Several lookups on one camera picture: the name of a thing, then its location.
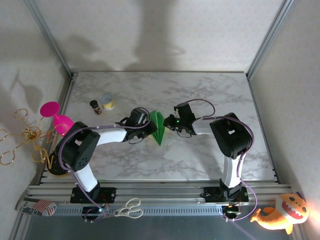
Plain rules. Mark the green paper sheet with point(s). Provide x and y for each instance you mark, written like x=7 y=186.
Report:
x=158 y=130

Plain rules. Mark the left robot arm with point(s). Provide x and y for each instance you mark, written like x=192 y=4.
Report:
x=112 y=135

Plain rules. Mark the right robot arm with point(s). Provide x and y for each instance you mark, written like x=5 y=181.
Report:
x=230 y=137

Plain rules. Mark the yellow label tin can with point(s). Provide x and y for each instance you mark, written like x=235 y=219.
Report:
x=107 y=102

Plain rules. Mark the black cap spice bottle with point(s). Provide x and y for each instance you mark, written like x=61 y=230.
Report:
x=95 y=107

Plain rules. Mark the pink plastic goblet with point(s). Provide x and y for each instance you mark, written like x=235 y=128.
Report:
x=61 y=122

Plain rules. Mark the black controller board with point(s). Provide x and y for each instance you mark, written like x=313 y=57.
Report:
x=231 y=210
x=91 y=210

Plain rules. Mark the black round gold-rimmed base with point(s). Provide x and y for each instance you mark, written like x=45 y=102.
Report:
x=53 y=172

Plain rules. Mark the flag print pouch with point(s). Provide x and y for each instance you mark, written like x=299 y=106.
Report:
x=35 y=207

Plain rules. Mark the orange shark plush toy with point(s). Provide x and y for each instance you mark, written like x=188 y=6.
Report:
x=280 y=220

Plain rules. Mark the aluminium frame rail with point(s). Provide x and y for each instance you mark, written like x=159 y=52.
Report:
x=160 y=193

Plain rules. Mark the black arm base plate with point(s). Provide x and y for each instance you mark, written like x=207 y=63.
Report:
x=107 y=195
x=212 y=193

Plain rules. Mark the aluminium side rail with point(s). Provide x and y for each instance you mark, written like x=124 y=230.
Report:
x=262 y=112
x=67 y=100

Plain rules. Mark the aluminium frame post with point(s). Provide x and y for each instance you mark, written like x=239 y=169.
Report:
x=268 y=40
x=50 y=40

